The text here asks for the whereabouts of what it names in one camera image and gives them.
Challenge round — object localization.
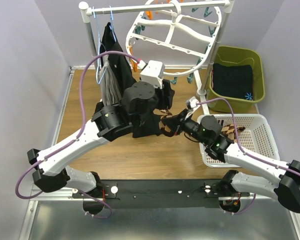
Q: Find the aluminium frame rail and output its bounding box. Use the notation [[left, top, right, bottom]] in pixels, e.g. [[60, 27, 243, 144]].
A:
[[18, 67, 77, 240]]

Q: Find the black cloth in bin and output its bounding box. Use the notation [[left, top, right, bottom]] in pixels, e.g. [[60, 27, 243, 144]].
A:
[[211, 63, 253, 101]]

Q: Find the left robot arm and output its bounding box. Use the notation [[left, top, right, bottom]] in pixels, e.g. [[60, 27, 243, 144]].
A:
[[27, 80, 175, 198]]

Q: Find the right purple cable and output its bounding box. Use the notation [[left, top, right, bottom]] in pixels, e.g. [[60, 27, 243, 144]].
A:
[[196, 97, 300, 183]]

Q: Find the white perforated basket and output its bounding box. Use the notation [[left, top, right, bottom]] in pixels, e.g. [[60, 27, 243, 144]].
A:
[[199, 113, 280, 169]]

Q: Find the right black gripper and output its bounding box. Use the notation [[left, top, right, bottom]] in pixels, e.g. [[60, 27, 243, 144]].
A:
[[162, 108, 209, 146]]

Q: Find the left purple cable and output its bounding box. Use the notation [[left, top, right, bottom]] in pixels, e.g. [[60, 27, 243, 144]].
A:
[[14, 50, 143, 200]]

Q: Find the purple cable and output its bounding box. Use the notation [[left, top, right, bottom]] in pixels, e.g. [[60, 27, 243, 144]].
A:
[[196, 97, 300, 183], [14, 50, 143, 200]]

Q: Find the argyle brown sock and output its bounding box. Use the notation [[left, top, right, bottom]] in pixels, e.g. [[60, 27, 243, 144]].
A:
[[221, 124, 246, 142], [160, 112, 176, 125]]

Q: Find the white round clip hanger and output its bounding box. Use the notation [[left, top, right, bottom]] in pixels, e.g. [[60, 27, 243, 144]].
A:
[[125, 0, 231, 77]]

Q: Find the black hanging garment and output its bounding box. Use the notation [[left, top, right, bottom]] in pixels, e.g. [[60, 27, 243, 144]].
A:
[[95, 22, 163, 138]]

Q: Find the white clothes rack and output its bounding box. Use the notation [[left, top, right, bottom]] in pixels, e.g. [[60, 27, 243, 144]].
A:
[[78, 0, 235, 96]]

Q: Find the green laundry bin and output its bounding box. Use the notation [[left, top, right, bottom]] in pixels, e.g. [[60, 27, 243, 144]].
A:
[[206, 45, 266, 114]]

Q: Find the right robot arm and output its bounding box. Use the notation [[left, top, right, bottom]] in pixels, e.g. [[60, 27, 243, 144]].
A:
[[161, 110, 300, 213]]

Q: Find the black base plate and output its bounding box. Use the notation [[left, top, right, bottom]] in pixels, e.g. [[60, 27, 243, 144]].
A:
[[72, 178, 251, 210]]

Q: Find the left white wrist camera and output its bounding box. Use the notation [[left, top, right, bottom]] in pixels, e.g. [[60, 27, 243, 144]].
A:
[[140, 60, 165, 89]]

